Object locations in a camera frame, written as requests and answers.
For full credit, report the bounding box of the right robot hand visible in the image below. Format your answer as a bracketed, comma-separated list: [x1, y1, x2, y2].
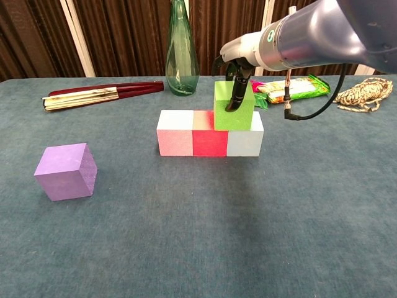
[212, 30, 264, 113]

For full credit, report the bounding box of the green foam cube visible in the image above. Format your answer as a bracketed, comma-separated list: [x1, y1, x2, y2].
[213, 79, 256, 132]

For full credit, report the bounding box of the light blue foam cube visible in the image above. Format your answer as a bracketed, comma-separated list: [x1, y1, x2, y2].
[226, 111, 265, 157]

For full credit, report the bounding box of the pink foam cube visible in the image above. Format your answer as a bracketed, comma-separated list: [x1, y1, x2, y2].
[156, 109, 195, 157]

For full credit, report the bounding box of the purple foam cube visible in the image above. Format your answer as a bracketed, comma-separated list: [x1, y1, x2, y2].
[33, 143, 98, 202]

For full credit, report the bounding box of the brown pleated curtain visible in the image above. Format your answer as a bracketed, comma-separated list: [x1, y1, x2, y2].
[0, 0, 397, 83]

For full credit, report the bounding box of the green glass bottle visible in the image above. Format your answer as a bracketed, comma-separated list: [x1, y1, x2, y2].
[166, 0, 200, 97]

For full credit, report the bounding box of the green snack packet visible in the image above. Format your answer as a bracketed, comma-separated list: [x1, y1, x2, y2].
[259, 73, 332, 104]

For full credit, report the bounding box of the red foam cube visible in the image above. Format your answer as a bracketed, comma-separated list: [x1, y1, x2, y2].
[192, 110, 230, 157]

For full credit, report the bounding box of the folded red paper fan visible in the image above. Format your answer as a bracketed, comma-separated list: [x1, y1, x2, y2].
[41, 81, 164, 112]

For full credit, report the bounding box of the blue felt table mat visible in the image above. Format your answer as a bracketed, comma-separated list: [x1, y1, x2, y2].
[0, 74, 397, 298]

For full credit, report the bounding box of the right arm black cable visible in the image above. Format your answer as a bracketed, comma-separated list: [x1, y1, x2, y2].
[283, 63, 350, 121]

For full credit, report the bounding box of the beige braided rope bundle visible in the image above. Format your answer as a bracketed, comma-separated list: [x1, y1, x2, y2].
[330, 77, 394, 113]

